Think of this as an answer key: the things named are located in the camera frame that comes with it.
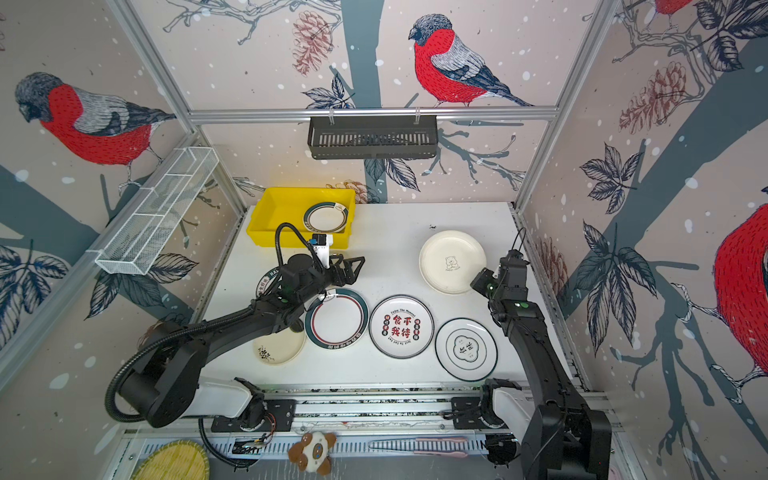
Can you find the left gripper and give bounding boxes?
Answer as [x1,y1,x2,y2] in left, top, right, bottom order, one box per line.
[298,252,365,305]

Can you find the cream bear plate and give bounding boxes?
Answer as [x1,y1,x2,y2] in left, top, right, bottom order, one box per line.
[419,230,487,295]

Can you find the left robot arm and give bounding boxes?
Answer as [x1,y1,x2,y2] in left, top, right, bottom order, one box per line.
[104,254,365,428]

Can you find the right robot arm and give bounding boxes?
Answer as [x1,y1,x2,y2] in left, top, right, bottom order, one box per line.
[471,248,612,479]

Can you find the yellow plastic bin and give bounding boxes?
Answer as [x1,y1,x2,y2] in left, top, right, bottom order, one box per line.
[246,187,356,249]

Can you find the large green red rimmed plate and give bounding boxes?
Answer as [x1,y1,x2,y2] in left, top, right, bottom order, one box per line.
[304,288,369,350]

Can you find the white green cloud plate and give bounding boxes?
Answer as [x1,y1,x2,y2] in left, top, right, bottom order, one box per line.
[434,317,498,382]

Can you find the dark green lettered rim plate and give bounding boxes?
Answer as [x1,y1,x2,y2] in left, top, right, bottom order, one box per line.
[255,267,280,299]

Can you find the red characters white plate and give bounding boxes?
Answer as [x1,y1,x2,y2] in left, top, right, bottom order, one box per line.
[368,294,436,360]

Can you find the cream plate with dark spot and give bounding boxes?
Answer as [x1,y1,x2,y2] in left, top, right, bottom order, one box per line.
[253,329,306,366]

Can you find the black hanging basket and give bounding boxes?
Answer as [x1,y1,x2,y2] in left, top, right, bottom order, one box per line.
[307,116,438,160]

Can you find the pink chopsticks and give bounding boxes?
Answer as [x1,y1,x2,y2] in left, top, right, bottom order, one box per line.
[367,437,469,458]

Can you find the panda plush toy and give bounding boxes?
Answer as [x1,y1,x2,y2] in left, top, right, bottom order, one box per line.
[288,431,337,476]

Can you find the yellow bamboo mat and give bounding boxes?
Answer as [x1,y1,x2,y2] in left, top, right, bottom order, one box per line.
[131,440,210,480]

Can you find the black corrugated cable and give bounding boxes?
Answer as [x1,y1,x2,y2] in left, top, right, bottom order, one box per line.
[104,221,325,469]

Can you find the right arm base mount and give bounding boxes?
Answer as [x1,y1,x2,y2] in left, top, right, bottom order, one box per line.
[440,378,523,429]

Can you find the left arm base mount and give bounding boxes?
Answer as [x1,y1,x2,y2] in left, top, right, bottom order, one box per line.
[211,377,297,433]

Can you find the white wire mesh basket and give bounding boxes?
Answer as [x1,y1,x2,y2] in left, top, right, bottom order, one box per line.
[95,146,219,275]

